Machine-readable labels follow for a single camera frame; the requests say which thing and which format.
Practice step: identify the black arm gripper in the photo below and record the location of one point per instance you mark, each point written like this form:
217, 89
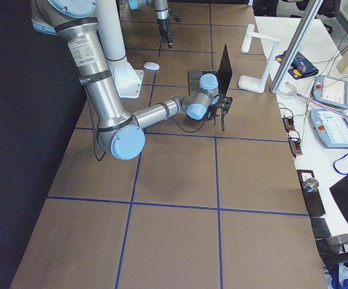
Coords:
162, 25

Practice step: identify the white computer mouse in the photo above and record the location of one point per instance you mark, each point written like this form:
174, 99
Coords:
151, 66

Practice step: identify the grey laptop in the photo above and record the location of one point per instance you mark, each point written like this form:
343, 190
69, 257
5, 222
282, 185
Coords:
223, 75

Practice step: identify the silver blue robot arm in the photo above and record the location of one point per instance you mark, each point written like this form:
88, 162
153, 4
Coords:
92, 34
162, 12

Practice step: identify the blue yellow pouch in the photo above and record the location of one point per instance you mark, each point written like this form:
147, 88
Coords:
301, 67

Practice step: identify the upper orange black connector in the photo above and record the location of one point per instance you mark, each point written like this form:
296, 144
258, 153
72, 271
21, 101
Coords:
288, 123

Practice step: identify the orange black connector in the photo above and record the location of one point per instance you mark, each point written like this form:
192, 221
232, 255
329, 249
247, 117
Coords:
295, 146
288, 123

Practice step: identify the lower orange black connector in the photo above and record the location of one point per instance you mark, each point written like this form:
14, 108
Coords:
295, 146

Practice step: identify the upper teach pendant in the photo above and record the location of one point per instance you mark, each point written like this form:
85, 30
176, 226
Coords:
331, 91

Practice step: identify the teach pendant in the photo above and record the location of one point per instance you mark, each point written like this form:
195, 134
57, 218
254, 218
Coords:
331, 128
331, 91

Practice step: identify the thin metal rod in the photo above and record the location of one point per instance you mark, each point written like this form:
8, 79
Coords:
293, 92

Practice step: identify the lower teach pendant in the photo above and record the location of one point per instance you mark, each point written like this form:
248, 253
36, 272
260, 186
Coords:
331, 128

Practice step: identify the silver metal cylinder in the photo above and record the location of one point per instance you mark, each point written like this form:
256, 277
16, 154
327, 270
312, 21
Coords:
310, 185

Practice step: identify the black flat box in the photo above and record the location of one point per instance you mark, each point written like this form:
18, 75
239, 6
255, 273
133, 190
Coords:
312, 200

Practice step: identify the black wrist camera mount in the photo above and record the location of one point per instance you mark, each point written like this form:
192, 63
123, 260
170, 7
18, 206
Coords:
223, 102

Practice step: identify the aluminium profile post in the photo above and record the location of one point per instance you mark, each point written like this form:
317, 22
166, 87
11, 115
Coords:
302, 28

